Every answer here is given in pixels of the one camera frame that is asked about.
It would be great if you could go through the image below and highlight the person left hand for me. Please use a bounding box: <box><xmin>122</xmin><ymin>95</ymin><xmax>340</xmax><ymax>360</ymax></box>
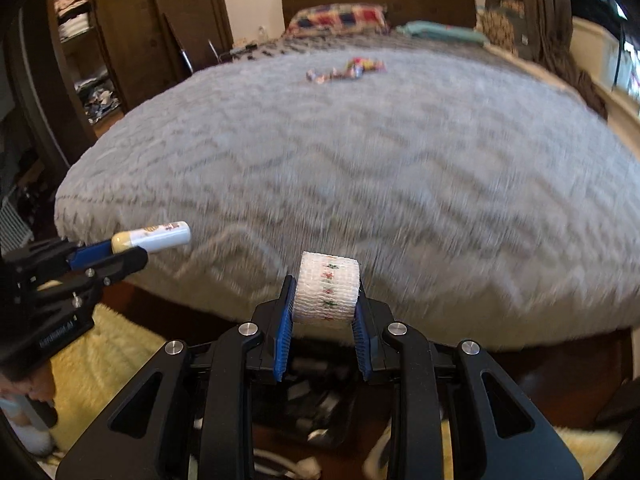
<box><xmin>0</xmin><ymin>361</ymin><xmax>56</xmax><ymax>402</ymax></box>

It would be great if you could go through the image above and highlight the white yellow small tube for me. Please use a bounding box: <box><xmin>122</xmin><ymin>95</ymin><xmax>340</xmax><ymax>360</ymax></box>
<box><xmin>111</xmin><ymin>221</ymin><xmax>191</xmax><ymax>254</ymax></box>

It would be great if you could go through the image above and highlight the yellow fluffy rug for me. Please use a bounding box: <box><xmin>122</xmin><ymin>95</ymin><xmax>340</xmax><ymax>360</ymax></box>
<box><xmin>35</xmin><ymin>304</ymin><xmax>166</xmax><ymax>452</ymax></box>

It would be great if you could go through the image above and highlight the black white patterned bedsheet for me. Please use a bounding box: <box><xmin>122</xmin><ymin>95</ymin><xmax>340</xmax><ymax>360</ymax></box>
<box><xmin>221</xmin><ymin>32</ymin><xmax>497</xmax><ymax>63</ymax></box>

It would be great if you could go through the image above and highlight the teal pillow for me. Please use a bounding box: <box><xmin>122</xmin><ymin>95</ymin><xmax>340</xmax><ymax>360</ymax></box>
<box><xmin>395</xmin><ymin>21</ymin><xmax>489</xmax><ymax>44</ymax></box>

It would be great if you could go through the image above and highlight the colourful checked pillow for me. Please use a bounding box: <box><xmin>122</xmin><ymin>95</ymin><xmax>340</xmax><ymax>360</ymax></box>
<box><xmin>284</xmin><ymin>3</ymin><xmax>390</xmax><ymax>38</ymax></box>

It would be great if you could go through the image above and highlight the brown wooden wardrobe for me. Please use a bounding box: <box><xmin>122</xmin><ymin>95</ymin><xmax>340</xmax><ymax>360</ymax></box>
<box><xmin>4</xmin><ymin>0</ymin><xmax>232</xmax><ymax>174</ymax></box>

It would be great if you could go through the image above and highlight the brown curtain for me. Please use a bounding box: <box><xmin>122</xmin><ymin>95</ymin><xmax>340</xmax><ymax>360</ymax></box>
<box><xmin>485</xmin><ymin>0</ymin><xmax>608</xmax><ymax>119</ymax></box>

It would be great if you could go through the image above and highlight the white cable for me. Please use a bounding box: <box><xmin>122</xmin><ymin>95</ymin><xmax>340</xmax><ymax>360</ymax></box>
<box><xmin>249</xmin><ymin>446</ymin><xmax>321</xmax><ymax>480</ymax></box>

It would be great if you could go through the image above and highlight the white patterned bandage roll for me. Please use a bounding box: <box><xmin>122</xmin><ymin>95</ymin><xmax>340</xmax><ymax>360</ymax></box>
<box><xmin>292</xmin><ymin>252</ymin><xmax>360</xmax><ymax>324</ymax></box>

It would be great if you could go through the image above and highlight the brown patterned cushion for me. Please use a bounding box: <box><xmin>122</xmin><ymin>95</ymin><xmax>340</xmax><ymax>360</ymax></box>
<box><xmin>476</xmin><ymin>0</ymin><xmax>528</xmax><ymax>56</ymax></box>

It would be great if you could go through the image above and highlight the grey fluffy bed blanket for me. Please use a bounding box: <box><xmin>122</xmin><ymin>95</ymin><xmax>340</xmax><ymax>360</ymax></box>
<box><xmin>54</xmin><ymin>49</ymin><xmax>639</xmax><ymax>349</ymax></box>

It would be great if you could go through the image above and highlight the colourful pompom garland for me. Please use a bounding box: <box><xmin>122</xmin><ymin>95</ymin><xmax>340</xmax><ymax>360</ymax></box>
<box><xmin>306</xmin><ymin>58</ymin><xmax>386</xmax><ymax>84</ymax></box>

